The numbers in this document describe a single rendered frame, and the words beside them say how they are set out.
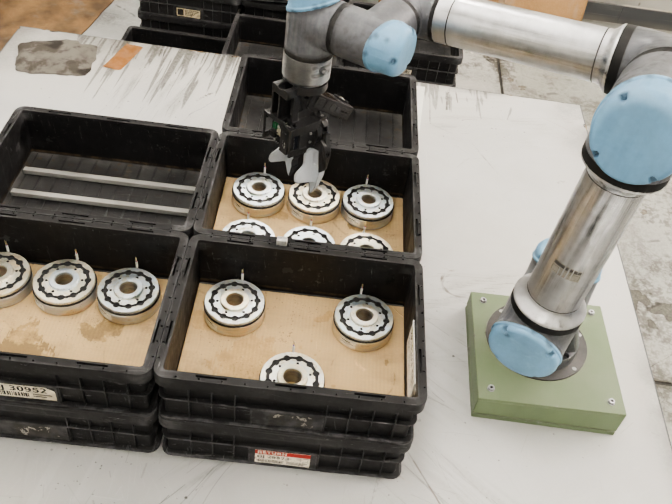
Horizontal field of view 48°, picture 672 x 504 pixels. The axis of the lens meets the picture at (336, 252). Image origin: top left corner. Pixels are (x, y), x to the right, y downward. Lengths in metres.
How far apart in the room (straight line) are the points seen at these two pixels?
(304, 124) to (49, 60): 1.12
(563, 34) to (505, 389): 0.62
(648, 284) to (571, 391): 1.50
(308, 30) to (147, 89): 1.01
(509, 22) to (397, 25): 0.16
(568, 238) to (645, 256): 1.92
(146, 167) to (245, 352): 0.52
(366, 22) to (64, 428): 0.78
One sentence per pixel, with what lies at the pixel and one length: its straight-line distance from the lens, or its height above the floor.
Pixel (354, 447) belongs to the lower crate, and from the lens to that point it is 1.22.
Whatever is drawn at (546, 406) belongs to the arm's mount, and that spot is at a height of 0.76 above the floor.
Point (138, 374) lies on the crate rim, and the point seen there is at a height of 0.93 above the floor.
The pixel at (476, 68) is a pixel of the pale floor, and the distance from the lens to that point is 3.77.
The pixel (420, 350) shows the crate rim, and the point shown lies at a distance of 1.18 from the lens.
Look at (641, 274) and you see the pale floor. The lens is 2.92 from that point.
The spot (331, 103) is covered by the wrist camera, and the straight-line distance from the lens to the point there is 1.24.
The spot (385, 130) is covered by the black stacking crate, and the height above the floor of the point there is 0.83.
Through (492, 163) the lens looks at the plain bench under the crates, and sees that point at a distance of 1.96.
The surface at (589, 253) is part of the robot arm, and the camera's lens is 1.10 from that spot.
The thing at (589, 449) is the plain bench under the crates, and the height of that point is 0.70.
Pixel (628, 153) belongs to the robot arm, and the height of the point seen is 1.33.
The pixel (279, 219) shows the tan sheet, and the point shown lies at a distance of 1.49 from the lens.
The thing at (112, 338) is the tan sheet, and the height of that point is 0.83.
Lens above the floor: 1.84
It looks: 45 degrees down
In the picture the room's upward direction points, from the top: 9 degrees clockwise
